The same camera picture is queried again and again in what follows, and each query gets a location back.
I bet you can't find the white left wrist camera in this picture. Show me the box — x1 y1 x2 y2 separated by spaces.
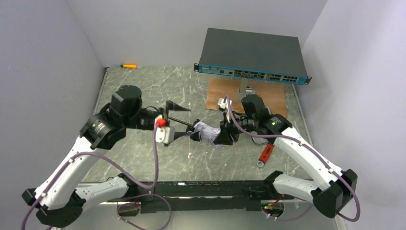
155 115 175 145

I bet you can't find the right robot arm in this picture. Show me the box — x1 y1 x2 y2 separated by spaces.
214 94 361 222

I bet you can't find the plywood board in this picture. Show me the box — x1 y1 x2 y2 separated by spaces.
205 78 288 117

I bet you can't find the metal switch stand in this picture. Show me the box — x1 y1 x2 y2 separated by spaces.
237 78 256 102

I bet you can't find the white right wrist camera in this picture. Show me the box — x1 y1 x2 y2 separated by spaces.
216 98 233 112

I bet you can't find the grey network switch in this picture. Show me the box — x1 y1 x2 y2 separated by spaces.
194 28 312 85

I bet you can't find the orange utility knife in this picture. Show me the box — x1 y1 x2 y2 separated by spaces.
120 64 137 69

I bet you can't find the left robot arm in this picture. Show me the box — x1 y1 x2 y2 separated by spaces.
22 85 184 228

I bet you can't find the black umbrella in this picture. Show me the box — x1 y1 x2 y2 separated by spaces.
169 117 226 149

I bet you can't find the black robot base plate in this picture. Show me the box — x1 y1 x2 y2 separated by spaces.
110 180 292 214

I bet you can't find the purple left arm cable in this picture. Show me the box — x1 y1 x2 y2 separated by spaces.
20 125 172 230

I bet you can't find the red handled adjustable wrench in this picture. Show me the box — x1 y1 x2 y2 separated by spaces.
257 144 274 168

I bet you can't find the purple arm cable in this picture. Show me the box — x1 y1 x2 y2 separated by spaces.
224 94 361 223
20 125 172 230

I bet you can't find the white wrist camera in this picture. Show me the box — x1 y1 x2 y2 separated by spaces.
155 115 175 145
216 98 233 112

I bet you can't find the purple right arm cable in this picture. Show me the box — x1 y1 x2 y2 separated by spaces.
224 94 361 223

